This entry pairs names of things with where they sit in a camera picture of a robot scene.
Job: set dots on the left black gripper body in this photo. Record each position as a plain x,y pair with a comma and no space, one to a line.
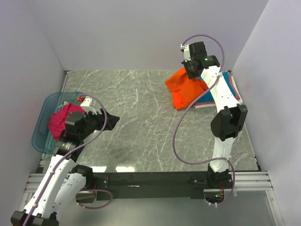
93,122

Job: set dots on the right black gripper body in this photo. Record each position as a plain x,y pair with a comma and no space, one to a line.
189,68

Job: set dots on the orange t shirt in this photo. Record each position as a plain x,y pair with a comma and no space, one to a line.
183,90

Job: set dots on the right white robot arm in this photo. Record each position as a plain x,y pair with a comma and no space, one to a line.
230,116

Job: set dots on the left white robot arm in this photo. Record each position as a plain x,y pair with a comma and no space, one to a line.
64,178

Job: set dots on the magenta crumpled t shirt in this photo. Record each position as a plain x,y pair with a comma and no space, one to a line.
57,121

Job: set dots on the white folded t shirt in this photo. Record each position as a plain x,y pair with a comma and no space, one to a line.
204,106

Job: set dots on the teal plastic bin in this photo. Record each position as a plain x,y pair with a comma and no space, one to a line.
42,140

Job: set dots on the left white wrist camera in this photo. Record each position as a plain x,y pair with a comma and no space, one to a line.
87,104

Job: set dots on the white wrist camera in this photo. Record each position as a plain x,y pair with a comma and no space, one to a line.
186,51
87,104

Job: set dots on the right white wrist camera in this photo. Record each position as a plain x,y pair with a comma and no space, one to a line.
186,51

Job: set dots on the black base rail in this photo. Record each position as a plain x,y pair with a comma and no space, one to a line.
131,185

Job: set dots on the aluminium frame rail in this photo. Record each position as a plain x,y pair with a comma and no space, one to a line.
244,181

